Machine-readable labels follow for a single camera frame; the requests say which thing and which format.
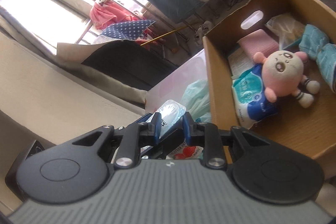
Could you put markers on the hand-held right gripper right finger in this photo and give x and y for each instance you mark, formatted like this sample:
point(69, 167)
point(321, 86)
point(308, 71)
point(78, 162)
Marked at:
point(187, 129)

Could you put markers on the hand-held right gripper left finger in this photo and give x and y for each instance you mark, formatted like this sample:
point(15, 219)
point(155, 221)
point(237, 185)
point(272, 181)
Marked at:
point(157, 129)

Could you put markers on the clear plastic blister pack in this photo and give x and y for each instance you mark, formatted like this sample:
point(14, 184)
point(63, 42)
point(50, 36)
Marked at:
point(172, 113)

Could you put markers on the blue white tissue pack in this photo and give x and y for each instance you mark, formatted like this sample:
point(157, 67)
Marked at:
point(249, 98)

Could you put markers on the pink plush doll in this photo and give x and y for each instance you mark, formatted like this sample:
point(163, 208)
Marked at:
point(281, 74)

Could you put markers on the pink towel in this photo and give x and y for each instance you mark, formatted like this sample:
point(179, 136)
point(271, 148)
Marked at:
point(258, 43)

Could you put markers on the brown cardboard box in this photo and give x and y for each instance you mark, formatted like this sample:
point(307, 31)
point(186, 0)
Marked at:
point(302, 134)

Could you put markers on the yellowish plastic packet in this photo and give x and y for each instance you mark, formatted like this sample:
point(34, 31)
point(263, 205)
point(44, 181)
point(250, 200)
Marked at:
point(286, 27)

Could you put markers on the teal towel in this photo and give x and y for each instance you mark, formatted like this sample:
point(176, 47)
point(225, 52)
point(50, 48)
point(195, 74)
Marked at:
point(323, 56)

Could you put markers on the white green plastic bag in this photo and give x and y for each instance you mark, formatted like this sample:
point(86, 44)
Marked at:
point(197, 92)

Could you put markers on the yellow stick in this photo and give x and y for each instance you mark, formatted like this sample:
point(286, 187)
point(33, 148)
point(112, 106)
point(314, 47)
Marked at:
point(162, 35)

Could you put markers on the navy star print cloth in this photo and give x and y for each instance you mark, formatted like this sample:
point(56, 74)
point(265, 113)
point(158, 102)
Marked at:
point(126, 29)

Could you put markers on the beige curtain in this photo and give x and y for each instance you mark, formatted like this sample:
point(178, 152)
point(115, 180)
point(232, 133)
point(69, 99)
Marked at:
point(71, 52)

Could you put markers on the pink hanging clothes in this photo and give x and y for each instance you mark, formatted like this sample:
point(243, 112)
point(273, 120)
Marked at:
point(105, 15)

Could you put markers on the black appliance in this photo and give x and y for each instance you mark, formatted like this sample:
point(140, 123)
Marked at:
point(23, 161)

